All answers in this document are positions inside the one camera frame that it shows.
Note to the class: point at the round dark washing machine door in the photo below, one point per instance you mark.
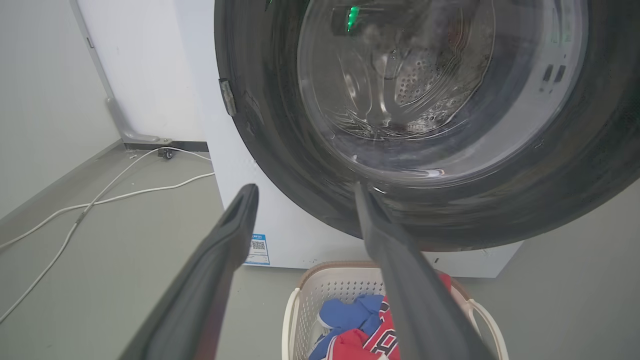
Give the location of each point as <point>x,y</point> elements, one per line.
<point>500,200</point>

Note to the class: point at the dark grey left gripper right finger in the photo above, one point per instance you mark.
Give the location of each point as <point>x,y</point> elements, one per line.
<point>420,305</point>

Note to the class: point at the red printed garment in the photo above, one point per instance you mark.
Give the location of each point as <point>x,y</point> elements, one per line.
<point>370,340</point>

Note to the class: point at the blue garment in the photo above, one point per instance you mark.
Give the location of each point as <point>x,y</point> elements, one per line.
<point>350,315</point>

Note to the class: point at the white washing machine body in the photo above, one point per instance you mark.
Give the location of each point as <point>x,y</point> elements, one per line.
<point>280,225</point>

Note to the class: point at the small black caster wheel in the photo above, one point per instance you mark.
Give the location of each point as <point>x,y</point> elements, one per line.
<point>165,153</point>

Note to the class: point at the blue QR code sticker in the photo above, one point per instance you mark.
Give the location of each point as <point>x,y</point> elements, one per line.
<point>258,249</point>

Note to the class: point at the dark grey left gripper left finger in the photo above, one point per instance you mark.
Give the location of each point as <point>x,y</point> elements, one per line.
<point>200,295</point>

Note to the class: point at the cream perforated laundry basket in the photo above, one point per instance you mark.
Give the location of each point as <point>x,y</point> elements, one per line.
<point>330,295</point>

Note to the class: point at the grey metal frame leg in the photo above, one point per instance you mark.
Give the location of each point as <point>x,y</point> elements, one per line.
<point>107,95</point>

